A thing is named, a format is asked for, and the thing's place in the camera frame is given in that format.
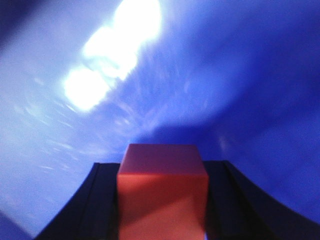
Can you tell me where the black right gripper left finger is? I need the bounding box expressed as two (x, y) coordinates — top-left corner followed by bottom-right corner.
(35, 163), (120, 240)

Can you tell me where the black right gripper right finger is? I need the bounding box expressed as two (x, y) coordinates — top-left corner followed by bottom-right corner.
(203, 161), (320, 240)

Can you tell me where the red cube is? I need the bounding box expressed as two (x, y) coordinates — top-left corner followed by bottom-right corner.
(117, 144), (209, 240)

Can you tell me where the large blue crate left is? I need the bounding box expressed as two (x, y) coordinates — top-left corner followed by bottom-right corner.
(0, 0), (320, 240)

